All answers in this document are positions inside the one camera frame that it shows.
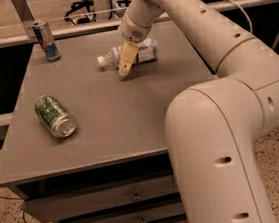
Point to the metal railing frame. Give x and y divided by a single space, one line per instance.
23 34

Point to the black office chair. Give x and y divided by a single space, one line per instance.
83 18

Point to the grey drawer cabinet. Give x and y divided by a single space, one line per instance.
120 124

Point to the green soda can lying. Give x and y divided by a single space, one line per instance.
59 122

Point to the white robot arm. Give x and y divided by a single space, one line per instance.
210 128

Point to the clear plastic water bottle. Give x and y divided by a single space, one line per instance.
147 52

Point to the top grey drawer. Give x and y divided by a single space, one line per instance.
94 199

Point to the middle grey drawer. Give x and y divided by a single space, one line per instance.
144 216

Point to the blue silver energy drink can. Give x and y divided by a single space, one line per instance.
46 40

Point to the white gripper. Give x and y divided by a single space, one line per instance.
130 31

